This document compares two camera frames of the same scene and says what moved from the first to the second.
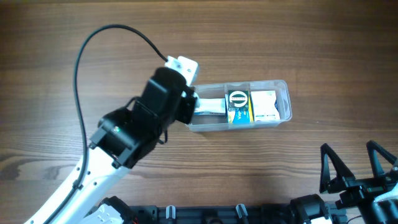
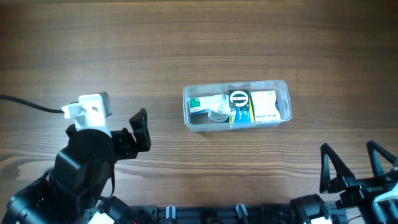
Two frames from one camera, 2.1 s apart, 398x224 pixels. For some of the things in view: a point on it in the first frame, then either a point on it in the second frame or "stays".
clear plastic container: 236,105 stays
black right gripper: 352,184 stays
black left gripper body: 189,109 → 125,143
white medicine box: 263,107 stays
